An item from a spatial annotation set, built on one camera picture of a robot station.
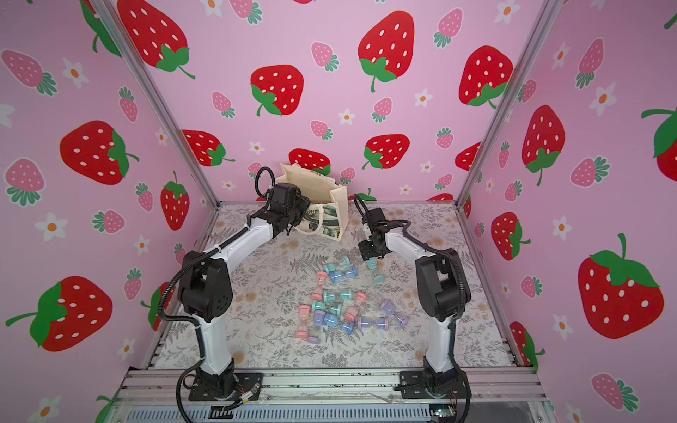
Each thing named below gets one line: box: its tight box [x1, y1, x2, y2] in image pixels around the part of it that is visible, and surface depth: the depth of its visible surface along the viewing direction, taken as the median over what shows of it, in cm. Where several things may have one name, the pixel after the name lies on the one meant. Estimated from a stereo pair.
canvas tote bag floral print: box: [275, 163, 350, 242], surface depth 98 cm
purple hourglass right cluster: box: [380, 300, 410, 329], surface depth 88 cm
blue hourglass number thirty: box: [322, 312, 340, 327], surface depth 86 cm
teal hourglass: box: [311, 299, 327, 312], surface depth 89 cm
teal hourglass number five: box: [322, 254, 351, 275], surface depth 100 cm
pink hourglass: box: [295, 319, 310, 337], surface depth 84 cm
